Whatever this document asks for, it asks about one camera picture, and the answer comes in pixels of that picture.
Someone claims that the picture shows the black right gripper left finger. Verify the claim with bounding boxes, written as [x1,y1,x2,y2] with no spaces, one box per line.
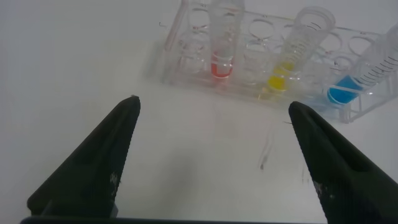
[27,95,142,219]

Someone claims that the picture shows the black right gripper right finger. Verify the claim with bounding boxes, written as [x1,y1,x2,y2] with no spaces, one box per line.
[288,101,398,224]

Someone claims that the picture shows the test tube with yellow pigment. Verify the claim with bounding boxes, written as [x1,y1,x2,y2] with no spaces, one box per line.
[266,6,337,92]

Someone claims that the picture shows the test tube with red pigment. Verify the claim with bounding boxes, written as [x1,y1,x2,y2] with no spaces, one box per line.
[207,0,246,80]

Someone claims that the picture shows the test tube with blue pigment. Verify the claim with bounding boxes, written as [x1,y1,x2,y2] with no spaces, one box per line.
[326,23,398,106]

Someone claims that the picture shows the clear acrylic test tube rack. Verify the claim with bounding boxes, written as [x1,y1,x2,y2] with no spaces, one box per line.
[155,0,398,124]

